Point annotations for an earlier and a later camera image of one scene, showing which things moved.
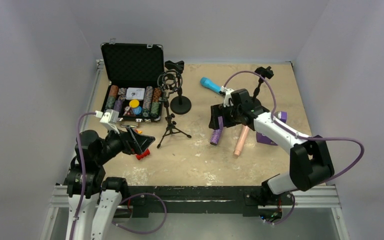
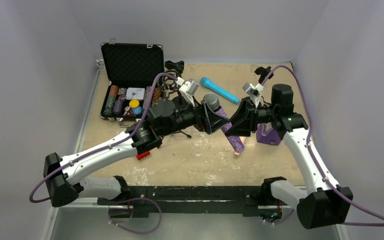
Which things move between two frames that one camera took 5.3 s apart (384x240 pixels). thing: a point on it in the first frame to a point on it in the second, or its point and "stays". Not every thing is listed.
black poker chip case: (132, 70) stays
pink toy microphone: (242, 138) stays
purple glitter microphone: (216, 133) to (213, 101)
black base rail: (249, 200) stays
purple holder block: (281, 115) to (265, 134)
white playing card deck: (135, 93) stays
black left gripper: (129, 141) to (201, 115)
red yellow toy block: (139, 156) stays
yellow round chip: (134, 103) stays
